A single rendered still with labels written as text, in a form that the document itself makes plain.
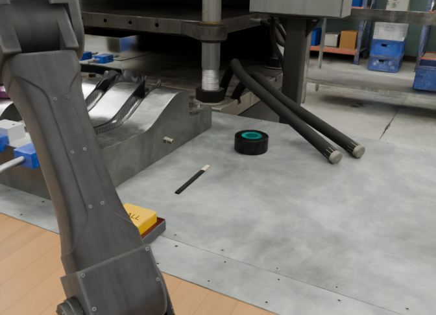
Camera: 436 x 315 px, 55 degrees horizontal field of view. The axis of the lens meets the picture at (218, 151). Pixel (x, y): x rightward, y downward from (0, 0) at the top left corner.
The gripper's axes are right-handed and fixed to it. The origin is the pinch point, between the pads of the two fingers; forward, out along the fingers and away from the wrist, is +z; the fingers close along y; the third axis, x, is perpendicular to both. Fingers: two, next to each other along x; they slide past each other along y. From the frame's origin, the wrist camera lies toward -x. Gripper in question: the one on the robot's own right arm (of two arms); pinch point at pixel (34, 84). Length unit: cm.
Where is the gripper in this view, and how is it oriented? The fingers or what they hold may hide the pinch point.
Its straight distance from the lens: 77.1
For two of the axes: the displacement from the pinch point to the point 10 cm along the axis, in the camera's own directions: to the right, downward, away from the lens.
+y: -8.9, -2.0, 4.0
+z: 2.0, 6.3, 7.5
